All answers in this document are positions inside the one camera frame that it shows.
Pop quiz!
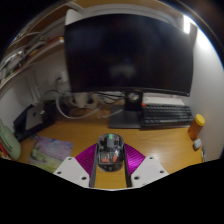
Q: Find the orange jar with yellow lid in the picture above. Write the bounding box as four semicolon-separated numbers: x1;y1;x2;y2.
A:
187;113;206;140

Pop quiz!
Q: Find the white power strip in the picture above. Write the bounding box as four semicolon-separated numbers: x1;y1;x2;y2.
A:
71;93;96;109

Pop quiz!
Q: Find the pale green plastic container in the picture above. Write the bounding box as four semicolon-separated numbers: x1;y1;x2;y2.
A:
0;119;22;161

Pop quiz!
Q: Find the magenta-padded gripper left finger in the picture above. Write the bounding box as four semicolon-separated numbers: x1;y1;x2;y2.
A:
53;143;99;189

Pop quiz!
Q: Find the silver mini computer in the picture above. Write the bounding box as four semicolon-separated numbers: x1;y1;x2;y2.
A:
24;103;46;132

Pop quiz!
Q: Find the bright light bar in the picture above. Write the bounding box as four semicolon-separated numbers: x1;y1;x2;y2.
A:
182;14;192;35

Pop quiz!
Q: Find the dark mechanical keyboard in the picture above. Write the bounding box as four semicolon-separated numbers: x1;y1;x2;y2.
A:
139;103;195;128

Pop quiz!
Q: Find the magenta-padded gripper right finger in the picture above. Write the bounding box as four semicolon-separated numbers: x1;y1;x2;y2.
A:
123;143;169;189

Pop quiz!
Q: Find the wooden wall shelf unit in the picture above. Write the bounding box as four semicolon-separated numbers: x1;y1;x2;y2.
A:
0;3;73;88

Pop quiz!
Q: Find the black computer monitor with stand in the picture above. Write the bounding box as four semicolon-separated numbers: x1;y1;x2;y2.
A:
63;13;195;130

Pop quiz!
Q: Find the flower landscape print mouse pad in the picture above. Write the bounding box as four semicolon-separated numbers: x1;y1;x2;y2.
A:
28;135;74;174

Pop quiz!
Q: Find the transparent computer mouse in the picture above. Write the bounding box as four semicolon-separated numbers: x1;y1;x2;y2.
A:
96;133;126;173

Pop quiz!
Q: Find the small grey earbuds case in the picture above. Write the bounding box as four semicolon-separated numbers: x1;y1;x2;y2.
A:
192;138;203;152

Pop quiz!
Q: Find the black box stand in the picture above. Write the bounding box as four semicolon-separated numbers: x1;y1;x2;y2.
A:
13;99;58;143

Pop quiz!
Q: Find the white cable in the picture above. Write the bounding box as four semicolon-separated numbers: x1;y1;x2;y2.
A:
54;96;124;120

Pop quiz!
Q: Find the white wall outlet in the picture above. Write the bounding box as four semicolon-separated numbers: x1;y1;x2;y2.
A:
59;70;69;83

